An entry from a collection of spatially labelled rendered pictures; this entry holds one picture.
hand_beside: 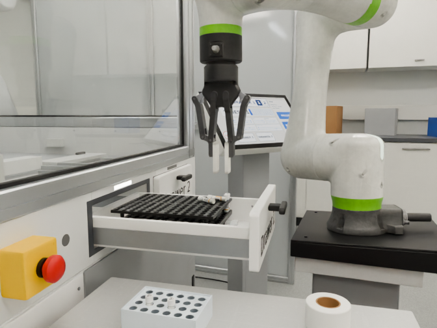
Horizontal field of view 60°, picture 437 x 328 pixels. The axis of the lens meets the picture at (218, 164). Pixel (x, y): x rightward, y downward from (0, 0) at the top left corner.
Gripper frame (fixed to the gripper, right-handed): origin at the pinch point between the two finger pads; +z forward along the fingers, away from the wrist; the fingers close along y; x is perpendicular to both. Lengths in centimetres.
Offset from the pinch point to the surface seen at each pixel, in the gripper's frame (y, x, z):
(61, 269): -15.8, -36.2, 12.6
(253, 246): 9.8, -18.3, 13.5
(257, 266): 10.5, -18.4, 17.1
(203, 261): -52, 165, 93
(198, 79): -54, 166, -33
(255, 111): -5, 91, -11
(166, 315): -1.3, -32.1, 20.3
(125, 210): -18.3, -11.0, 10.3
